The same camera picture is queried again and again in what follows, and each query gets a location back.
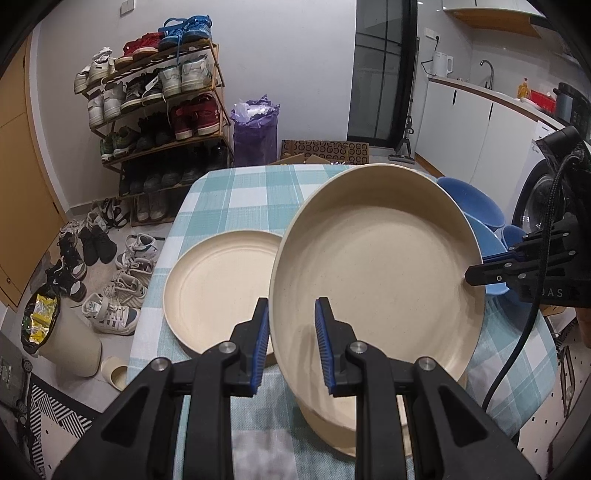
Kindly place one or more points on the red sneakers on rack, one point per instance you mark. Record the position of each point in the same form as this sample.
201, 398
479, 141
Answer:
197, 117

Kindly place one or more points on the beige plate stack bottom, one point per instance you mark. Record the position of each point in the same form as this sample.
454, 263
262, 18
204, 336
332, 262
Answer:
343, 439

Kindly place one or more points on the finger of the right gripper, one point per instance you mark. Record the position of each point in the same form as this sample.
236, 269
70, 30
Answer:
515, 268

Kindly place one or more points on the black framed glass door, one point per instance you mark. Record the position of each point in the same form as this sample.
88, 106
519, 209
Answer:
383, 71

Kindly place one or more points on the beige plate on table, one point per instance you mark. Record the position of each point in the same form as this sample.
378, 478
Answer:
215, 285

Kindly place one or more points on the patterned cardboard box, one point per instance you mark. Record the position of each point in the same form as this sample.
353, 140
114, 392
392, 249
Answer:
318, 151

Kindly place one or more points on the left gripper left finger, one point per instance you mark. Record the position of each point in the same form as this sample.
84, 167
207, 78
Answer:
136, 436

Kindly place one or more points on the upright vacuum mop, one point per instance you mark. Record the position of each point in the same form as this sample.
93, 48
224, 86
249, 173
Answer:
405, 138

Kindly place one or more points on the wooden door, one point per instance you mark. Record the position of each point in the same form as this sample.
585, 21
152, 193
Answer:
30, 212

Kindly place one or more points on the white kitchen cabinets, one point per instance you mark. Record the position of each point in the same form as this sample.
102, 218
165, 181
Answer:
480, 141

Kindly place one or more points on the blue bowl large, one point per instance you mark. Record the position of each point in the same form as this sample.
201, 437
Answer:
474, 202

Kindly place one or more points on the blue sneakers on rack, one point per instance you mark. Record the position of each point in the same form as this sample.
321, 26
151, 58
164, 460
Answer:
178, 31

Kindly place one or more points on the white washing machine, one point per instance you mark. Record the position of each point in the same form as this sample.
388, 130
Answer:
527, 206

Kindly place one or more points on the white electric kettle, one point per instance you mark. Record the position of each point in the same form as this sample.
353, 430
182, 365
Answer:
442, 64

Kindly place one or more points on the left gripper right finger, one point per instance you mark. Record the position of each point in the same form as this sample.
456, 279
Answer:
413, 420

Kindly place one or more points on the beige trash bin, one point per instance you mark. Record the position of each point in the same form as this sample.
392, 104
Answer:
56, 333

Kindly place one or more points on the wooden shoe rack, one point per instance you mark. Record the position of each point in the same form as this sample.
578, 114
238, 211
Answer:
130, 102

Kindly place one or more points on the white sneaker on floor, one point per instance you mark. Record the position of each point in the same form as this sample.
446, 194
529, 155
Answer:
108, 316

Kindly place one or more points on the purple plastic bag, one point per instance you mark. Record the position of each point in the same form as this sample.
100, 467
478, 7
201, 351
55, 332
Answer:
255, 131

